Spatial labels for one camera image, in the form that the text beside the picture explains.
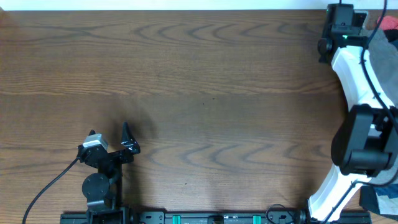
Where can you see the red cloth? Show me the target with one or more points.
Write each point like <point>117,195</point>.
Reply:
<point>388,23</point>

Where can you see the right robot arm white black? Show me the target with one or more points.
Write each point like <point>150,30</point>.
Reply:
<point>366,142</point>

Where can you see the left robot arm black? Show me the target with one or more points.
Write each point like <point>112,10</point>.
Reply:
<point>103,189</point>

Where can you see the grey shorts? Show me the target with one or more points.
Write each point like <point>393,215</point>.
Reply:
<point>383,56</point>

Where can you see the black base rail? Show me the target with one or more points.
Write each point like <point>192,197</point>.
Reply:
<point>127,216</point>

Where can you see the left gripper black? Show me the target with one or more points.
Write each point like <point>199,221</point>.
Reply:
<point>129,142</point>

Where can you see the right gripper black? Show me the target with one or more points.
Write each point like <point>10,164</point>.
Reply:
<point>363,37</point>

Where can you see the black patterned garment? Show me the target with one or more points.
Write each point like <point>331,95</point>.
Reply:
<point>380,200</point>

